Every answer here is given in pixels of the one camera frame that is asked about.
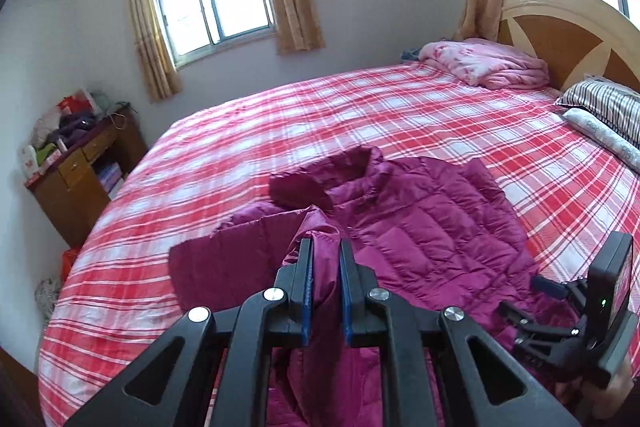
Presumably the wooden desk with drawers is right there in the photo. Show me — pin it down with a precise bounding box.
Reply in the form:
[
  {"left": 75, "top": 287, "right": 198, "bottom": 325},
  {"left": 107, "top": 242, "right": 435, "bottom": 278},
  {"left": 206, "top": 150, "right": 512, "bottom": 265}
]
[{"left": 27, "top": 109, "right": 149, "bottom": 251}]

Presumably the purple cloth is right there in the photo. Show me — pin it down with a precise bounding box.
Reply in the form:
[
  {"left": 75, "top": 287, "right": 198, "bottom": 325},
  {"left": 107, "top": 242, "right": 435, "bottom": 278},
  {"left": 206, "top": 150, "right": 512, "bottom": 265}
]
[{"left": 58, "top": 112, "right": 97, "bottom": 146}]

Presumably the person's right hand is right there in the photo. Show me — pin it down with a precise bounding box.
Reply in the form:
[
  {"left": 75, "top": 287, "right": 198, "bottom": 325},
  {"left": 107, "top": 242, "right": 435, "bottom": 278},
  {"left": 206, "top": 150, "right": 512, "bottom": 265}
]
[{"left": 607, "top": 354, "right": 636, "bottom": 415}]

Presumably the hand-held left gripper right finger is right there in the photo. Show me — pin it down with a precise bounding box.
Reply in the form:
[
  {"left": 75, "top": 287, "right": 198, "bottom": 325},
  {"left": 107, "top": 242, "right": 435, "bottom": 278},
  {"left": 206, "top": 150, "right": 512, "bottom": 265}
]
[{"left": 339, "top": 239, "right": 581, "bottom": 427}]

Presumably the red plastic bag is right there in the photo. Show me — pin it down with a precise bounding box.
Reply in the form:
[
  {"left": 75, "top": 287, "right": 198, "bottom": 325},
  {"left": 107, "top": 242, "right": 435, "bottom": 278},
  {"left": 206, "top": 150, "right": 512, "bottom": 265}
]
[{"left": 60, "top": 247, "right": 82, "bottom": 284}]

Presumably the cream and wood headboard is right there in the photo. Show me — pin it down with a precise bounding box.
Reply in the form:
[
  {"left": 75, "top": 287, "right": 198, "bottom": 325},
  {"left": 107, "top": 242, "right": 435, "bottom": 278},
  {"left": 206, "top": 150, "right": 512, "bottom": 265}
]
[{"left": 497, "top": 0, "right": 640, "bottom": 95}]

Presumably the grey floral pillow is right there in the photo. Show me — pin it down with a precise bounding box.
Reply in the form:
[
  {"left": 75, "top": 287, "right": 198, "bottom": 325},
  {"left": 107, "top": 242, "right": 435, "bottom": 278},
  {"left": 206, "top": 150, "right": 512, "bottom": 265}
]
[{"left": 562, "top": 107, "right": 640, "bottom": 174}]

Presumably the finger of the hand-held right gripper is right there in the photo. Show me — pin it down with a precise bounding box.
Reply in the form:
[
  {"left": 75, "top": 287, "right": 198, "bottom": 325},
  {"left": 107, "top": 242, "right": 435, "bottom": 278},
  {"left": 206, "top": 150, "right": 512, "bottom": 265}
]
[
  {"left": 530, "top": 274, "right": 591, "bottom": 309},
  {"left": 499, "top": 301, "right": 585, "bottom": 364}
]

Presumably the pink folded quilt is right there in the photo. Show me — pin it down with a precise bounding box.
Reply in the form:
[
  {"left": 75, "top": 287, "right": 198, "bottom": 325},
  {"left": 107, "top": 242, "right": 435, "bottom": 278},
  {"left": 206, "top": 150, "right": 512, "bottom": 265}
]
[{"left": 417, "top": 38, "right": 551, "bottom": 90}]

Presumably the thin cable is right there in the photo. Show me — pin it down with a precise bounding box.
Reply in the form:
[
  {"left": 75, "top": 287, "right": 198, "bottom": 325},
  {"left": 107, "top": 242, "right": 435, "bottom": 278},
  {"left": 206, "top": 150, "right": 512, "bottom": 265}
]
[{"left": 106, "top": 103, "right": 132, "bottom": 128}]

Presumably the magenta quilted down jacket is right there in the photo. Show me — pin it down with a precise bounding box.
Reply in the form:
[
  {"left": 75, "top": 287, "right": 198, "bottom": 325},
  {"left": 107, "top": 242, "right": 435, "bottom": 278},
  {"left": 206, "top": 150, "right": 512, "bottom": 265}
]
[{"left": 167, "top": 146, "right": 591, "bottom": 427}]

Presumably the red plaid bed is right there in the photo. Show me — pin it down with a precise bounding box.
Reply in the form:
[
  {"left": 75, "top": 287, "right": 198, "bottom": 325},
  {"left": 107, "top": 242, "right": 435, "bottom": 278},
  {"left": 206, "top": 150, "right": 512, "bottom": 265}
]
[{"left": 37, "top": 57, "right": 640, "bottom": 427}]

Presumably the white carton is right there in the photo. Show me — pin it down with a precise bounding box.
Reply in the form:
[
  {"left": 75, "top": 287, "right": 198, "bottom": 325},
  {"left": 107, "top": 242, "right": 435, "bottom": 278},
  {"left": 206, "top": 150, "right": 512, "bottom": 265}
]
[{"left": 20, "top": 144, "right": 42, "bottom": 184}]

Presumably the striped pillow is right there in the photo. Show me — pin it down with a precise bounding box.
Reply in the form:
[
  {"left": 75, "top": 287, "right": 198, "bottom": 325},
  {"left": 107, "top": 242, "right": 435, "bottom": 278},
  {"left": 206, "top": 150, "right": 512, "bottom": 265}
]
[{"left": 556, "top": 78, "right": 640, "bottom": 148}]

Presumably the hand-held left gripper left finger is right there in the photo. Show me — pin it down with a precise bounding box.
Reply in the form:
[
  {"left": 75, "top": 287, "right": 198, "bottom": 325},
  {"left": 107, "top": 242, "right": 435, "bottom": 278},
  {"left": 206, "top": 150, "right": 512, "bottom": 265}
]
[{"left": 65, "top": 238, "right": 314, "bottom": 427}]

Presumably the stack of books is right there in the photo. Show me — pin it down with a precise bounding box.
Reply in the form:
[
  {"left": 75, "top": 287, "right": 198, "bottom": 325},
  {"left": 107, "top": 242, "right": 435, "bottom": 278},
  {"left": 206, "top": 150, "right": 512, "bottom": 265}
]
[{"left": 96, "top": 161, "right": 124, "bottom": 198}]

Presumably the red and white bag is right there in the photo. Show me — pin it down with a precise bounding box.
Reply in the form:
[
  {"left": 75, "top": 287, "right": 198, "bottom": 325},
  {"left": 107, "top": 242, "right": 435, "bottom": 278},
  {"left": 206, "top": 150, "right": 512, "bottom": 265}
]
[{"left": 54, "top": 89, "right": 102, "bottom": 118}]

